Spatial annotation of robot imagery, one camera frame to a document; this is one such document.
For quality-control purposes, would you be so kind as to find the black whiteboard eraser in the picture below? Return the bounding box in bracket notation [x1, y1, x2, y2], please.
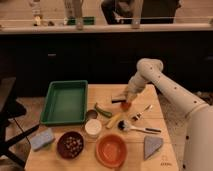
[111, 97, 126, 103]

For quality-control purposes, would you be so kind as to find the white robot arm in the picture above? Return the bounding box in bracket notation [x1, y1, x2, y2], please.
[124, 58, 213, 171]

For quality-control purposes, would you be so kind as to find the red orange bowl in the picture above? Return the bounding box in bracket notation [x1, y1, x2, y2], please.
[95, 134, 127, 168]

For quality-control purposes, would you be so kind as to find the dark bowl with nuts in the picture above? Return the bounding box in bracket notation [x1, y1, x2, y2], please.
[57, 131, 84, 159]

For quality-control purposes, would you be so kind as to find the red tomato toy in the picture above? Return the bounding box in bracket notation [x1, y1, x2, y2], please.
[120, 102, 131, 111]

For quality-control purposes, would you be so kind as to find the small metal spoon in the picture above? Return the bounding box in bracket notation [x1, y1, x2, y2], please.
[131, 105, 152, 121]

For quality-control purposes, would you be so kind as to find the green pepper toy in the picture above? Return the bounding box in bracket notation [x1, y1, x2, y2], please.
[94, 103, 112, 118]

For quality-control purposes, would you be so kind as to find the small dark round cup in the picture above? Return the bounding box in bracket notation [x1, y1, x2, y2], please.
[86, 109, 98, 120]

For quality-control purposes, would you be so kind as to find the white round container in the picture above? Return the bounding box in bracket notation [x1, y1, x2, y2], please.
[85, 119, 102, 138]

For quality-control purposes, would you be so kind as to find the grey triangular cloth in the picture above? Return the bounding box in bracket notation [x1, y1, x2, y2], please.
[144, 136, 163, 160]

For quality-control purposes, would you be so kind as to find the green plastic tray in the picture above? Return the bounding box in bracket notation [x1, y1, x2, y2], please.
[40, 80, 88, 125]

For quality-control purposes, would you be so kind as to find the blue sponge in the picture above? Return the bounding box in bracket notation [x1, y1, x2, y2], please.
[30, 128, 55, 151]

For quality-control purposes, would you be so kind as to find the black chair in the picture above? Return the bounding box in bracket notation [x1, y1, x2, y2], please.
[0, 77, 40, 168]

